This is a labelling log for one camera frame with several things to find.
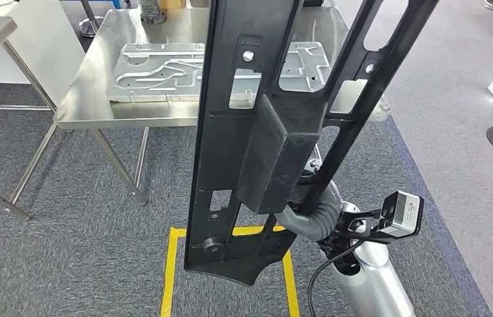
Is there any stainless steel workbench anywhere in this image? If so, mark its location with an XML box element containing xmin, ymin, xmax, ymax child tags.
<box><xmin>54</xmin><ymin>5</ymin><xmax>393</xmax><ymax>207</ymax></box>

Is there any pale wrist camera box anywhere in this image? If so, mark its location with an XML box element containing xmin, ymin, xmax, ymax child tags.
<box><xmin>379</xmin><ymin>190</ymin><xmax>425</xmax><ymax>240</ymax></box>

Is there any black camera bracket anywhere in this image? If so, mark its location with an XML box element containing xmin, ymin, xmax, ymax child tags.
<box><xmin>320</xmin><ymin>209</ymin><xmax>400</xmax><ymax>260</ymax></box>

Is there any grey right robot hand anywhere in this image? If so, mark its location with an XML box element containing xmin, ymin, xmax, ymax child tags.
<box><xmin>274</xmin><ymin>158</ymin><xmax>324</xmax><ymax>242</ymax></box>

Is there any black plastic mounting panel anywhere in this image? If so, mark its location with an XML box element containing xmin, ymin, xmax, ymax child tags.
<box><xmin>184</xmin><ymin>0</ymin><xmax>442</xmax><ymax>287</ymax></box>

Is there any white cabinet box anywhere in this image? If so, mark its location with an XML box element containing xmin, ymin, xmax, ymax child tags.
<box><xmin>0</xmin><ymin>0</ymin><xmax>86</xmax><ymax>108</ymax></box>

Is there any black camera cable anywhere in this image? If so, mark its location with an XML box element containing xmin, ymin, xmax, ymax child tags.
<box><xmin>307</xmin><ymin>238</ymin><xmax>367</xmax><ymax>317</ymax></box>

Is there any stamped grey metal plate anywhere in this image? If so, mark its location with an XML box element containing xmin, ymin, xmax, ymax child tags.
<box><xmin>106</xmin><ymin>41</ymin><xmax>332</xmax><ymax>104</ymax></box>

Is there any grey ribbed duct hose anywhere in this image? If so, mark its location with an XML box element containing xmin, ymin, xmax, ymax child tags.
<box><xmin>139</xmin><ymin>0</ymin><xmax>168</xmax><ymax>25</ymax></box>

